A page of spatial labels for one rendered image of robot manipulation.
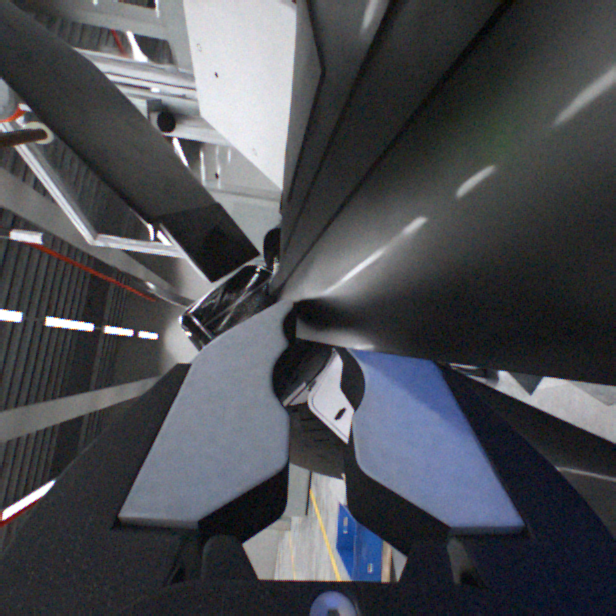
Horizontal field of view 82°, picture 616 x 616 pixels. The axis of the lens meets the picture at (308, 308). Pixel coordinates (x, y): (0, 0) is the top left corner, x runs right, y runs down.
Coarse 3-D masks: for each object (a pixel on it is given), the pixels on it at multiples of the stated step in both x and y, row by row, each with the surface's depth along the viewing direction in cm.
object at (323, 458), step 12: (288, 408) 41; (300, 408) 41; (300, 420) 43; (312, 420) 43; (300, 432) 45; (312, 432) 44; (324, 432) 44; (300, 444) 48; (312, 444) 47; (324, 444) 46; (336, 444) 46; (300, 456) 52; (312, 456) 50; (324, 456) 49; (336, 456) 49; (312, 468) 55; (324, 468) 53; (336, 468) 52
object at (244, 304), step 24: (264, 240) 34; (216, 288) 30; (240, 288) 28; (264, 288) 28; (192, 312) 28; (216, 312) 27; (240, 312) 27; (192, 336) 32; (216, 336) 26; (288, 360) 27; (312, 360) 28; (288, 384) 28
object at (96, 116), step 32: (0, 0) 28; (0, 32) 24; (32, 32) 29; (0, 64) 22; (32, 64) 26; (64, 64) 30; (32, 96) 23; (64, 96) 27; (96, 96) 31; (64, 128) 24; (96, 128) 28; (128, 128) 32; (96, 160) 26; (128, 160) 29; (160, 160) 33; (128, 192) 27; (160, 192) 30; (192, 192) 34
